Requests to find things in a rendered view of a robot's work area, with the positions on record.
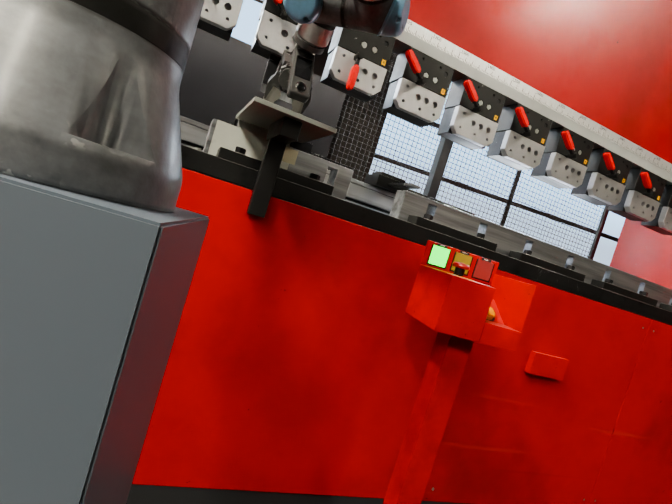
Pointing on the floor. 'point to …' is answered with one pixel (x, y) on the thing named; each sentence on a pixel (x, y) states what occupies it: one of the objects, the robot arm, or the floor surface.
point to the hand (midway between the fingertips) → (276, 120)
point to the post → (438, 167)
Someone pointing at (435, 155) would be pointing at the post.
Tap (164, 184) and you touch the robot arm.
